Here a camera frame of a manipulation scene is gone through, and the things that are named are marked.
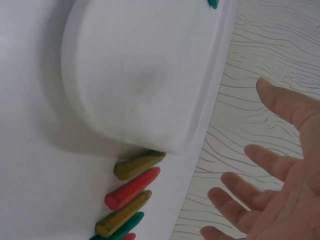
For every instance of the person's right hand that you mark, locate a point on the person's right hand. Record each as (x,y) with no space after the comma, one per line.
(295,195)

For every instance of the olive yellow crayon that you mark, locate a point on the olive yellow crayon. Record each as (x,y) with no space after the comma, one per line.
(137,166)
(121,216)

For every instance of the red crayon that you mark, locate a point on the red crayon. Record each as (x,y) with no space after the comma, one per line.
(132,188)
(130,237)

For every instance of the green crayon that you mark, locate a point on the green crayon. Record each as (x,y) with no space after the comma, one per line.
(130,225)
(213,3)

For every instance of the white paper plate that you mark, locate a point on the white paper plate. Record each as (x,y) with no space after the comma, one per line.
(140,75)

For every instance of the white paper sheet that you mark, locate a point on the white paper sheet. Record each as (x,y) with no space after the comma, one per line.
(32,150)

